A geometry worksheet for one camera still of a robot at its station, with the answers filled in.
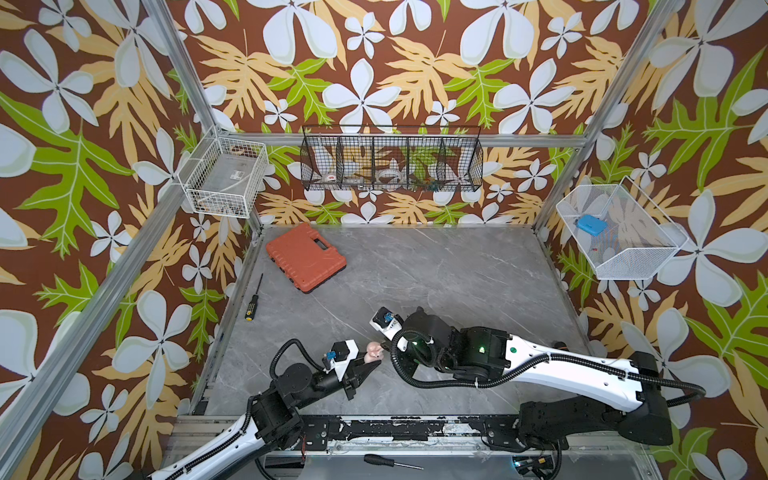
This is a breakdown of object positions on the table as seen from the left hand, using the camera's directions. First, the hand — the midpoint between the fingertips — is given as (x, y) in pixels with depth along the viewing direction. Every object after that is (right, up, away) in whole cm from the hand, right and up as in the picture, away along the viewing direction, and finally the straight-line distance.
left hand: (377, 355), depth 70 cm
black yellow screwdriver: (-41, +5, +24) cm, 48 cm away
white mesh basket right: (+67, +31, +12) cm, 74 cm away
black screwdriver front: (+3, -26, 0) cm, 26 cm away
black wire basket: (+4, +56, +28) cm, 63 cm away
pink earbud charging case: (-1, +1, -2) cm, 3 cm away
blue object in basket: (+62, +33, +15) cm, 72 cm away
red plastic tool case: (-27, +23, +35) cm, 50 cm away
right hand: (+1, +3, -2) cm, 4 cm away
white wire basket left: (-46, +48, +16) cm, 68 cm away
